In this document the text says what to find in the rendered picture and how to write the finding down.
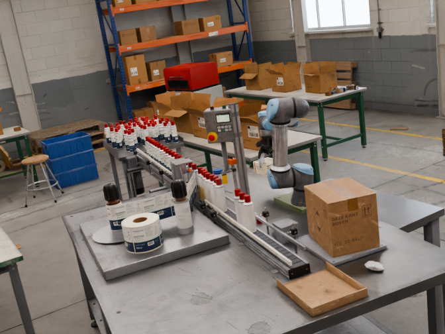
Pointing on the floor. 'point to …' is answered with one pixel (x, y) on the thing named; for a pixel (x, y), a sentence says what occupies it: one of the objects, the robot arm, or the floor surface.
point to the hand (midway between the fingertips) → (267, 164)
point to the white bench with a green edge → (9, 259)
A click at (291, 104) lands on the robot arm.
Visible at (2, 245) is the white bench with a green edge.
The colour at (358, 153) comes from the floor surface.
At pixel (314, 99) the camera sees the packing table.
